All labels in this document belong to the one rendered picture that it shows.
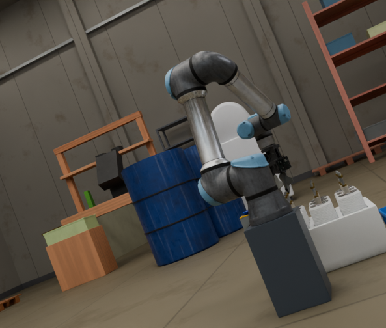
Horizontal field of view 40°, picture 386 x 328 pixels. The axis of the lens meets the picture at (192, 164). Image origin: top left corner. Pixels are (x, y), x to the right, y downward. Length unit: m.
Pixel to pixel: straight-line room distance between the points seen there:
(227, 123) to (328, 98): 4.32
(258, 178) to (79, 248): 5.01
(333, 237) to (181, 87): 0.82
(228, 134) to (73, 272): 2.52
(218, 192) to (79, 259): 4.91
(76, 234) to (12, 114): 6.19
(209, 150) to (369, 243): 0.72
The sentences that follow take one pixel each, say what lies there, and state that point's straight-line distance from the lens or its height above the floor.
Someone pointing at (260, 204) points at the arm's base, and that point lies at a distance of 1.75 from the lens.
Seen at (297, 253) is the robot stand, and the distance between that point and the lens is 1.73.
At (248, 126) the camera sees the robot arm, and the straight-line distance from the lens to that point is 2.13.
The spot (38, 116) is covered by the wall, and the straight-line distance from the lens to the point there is 12.01.
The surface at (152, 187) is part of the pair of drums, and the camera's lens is 4.66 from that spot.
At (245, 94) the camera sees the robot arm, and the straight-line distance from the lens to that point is 1.97.
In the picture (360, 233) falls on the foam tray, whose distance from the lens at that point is 2.12.
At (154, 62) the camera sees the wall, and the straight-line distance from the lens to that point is 10.98.
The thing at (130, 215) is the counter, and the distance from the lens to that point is 10.24.
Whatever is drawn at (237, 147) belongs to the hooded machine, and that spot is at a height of 0.82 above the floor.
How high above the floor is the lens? 0.46
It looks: 3 degrees up
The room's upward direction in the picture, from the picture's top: 22 degrees counter-clockwise
